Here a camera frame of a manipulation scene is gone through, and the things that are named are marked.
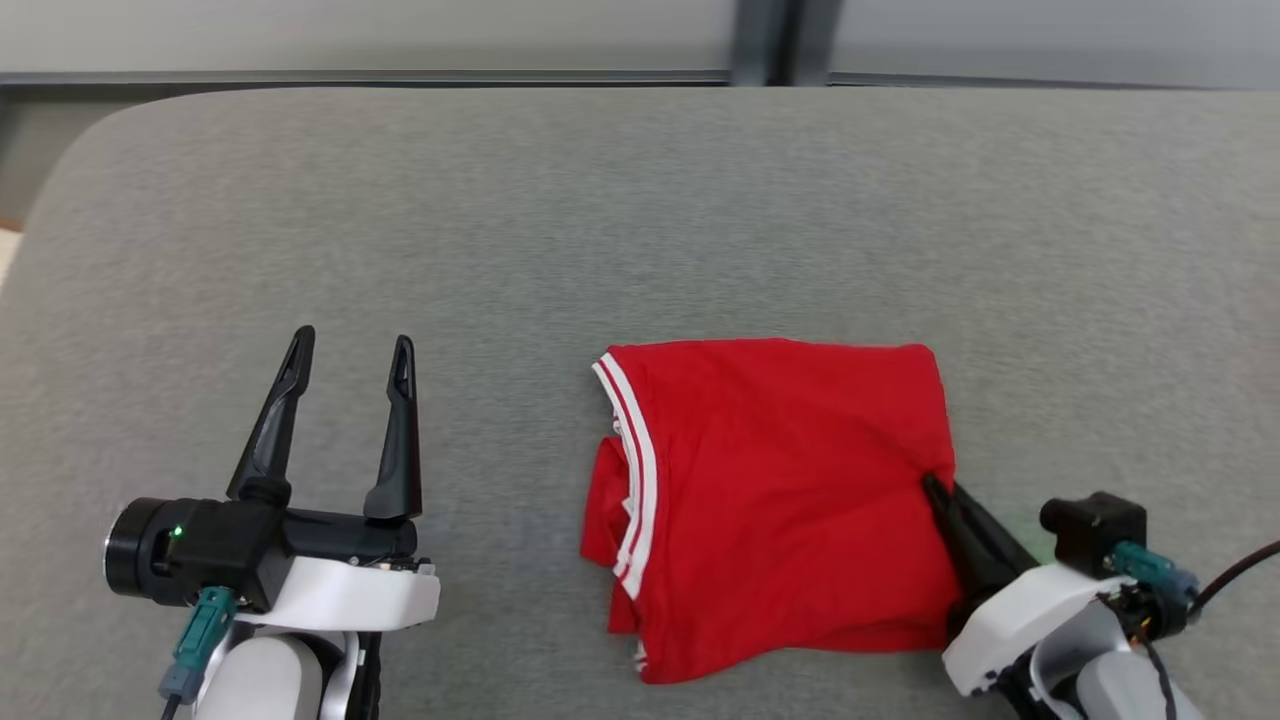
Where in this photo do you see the grey metal wall rail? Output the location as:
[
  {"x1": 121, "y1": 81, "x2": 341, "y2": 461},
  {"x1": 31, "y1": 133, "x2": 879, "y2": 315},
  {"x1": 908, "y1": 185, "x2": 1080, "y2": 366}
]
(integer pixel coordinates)
[{"x1": 0, "y1": 68, "x2": 1280, "y2": 93}]

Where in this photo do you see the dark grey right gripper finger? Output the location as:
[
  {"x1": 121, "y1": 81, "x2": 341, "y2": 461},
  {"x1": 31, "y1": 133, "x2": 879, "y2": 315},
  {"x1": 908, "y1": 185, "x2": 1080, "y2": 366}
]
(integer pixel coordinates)
[
  {"x1": 954, "y1": 481, "x2": 1042, "y2": 590},
  {"x1": 921, "y1": 473, "x2": 1002, "y2": 612}
]

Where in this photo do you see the grey metal double post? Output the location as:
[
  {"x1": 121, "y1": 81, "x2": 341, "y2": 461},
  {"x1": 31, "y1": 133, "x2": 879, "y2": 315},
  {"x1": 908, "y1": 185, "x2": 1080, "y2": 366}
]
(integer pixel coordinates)
[{"x1": 728, "y1": 0, "x2": 846, "y2": 89}]

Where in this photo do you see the red garment with white trim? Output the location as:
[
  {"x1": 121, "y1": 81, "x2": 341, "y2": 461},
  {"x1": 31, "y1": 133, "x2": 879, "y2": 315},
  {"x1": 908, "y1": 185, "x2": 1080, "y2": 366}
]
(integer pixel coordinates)
[{"x1": 580, "y1": 338, "x2": 963, "y2": 686}]

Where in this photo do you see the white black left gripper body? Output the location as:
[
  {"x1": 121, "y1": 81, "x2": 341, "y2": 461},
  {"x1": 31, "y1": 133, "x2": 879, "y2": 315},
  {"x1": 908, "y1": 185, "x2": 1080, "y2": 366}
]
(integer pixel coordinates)
[{"x1": 240, "y1": 507, "x2": 442, "y2": 632}]

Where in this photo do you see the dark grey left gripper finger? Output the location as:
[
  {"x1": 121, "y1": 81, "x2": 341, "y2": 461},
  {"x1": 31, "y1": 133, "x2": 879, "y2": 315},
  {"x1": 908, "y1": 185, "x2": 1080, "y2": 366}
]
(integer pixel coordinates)
[
  {"x1": 363, "y1": 334, "x2": 424, "y2": 524},
  {"x1": 227, "y1": 325, "x2": 317, "y2": 507}
]

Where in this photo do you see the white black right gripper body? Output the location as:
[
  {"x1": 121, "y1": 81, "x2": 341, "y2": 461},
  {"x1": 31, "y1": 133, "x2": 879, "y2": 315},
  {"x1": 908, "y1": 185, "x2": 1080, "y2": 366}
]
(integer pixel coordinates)
[{"x1": 941, "y1": 564, "x2": 1127, "y2": 697}]

